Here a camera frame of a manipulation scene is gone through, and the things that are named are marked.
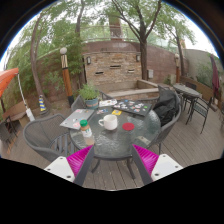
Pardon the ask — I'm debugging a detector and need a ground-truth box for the black backpack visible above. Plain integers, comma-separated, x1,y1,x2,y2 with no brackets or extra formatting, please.
153,90,180,126

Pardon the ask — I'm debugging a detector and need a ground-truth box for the white paper sheet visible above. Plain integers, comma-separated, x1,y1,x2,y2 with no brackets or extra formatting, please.
99,99,117,107

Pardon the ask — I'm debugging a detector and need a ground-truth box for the clear bottle with green cap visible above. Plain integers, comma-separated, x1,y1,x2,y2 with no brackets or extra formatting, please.
80,120,94,146

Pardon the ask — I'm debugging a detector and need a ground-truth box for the grey chair right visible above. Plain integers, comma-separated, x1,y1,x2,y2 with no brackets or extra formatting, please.
150,87,181,146

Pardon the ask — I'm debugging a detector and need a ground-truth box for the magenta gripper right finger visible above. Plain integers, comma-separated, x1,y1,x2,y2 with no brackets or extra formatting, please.
132,144,182,185

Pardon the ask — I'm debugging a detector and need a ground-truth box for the wooden lamp post left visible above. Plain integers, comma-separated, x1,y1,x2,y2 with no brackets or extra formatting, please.
60,47,74,107

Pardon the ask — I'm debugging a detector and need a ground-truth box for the black laptop with stickers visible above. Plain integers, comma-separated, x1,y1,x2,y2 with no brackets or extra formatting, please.
113,99,152,116

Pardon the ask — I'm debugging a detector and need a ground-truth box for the silver laptop with stickers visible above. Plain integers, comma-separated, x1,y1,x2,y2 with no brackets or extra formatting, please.
61,109,94,130

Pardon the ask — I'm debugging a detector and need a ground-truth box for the yellow sticky card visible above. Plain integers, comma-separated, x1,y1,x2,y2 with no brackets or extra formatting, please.
112,110,122,116

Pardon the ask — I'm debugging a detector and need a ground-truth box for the round glass table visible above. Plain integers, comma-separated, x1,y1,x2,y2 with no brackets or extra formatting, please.
69,103,162,181

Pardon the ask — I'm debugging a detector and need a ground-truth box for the folded maroon umbrella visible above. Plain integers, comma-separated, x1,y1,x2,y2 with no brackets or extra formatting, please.
210,54,220,97

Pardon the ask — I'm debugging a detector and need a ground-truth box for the potted green plant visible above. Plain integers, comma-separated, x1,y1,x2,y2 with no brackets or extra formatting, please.
79,84,99,109

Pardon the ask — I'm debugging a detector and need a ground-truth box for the grey wicker chair left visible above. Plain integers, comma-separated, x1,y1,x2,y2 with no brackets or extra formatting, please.
23,114,75,162

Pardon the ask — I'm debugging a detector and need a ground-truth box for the blue yellow striped bollard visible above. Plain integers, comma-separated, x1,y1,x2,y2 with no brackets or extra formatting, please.
39,95,46,112

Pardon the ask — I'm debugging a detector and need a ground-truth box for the white ceramic mug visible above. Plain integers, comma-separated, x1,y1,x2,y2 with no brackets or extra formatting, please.
98,114,118,131

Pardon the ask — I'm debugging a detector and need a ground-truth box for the black metal chair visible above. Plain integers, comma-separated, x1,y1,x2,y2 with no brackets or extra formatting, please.
187,97,212,123

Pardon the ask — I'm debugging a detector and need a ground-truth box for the orange patio umbrella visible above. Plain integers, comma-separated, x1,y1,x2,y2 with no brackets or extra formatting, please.
0,68,19,97

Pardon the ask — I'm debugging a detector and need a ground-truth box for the red round coaster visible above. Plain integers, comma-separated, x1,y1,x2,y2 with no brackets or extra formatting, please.
122,122,135,131

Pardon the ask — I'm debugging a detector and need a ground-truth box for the background round table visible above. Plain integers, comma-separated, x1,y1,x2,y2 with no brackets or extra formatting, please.
173,83,200,111

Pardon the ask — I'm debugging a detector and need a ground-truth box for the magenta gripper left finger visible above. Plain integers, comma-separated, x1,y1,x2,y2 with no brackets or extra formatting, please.
45,145,94,186

